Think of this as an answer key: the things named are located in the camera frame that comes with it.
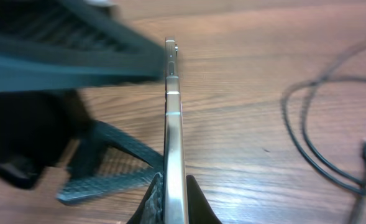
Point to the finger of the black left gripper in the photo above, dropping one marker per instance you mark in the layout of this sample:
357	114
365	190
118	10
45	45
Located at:
107	161

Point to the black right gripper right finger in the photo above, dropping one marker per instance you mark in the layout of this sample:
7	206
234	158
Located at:
199	210

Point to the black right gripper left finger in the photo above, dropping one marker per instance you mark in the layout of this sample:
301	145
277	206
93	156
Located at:
150	210

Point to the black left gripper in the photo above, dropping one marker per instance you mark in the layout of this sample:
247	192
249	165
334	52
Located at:
49	45

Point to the black Samsung Galaxy phone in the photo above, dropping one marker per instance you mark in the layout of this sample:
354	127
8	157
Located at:
175	209

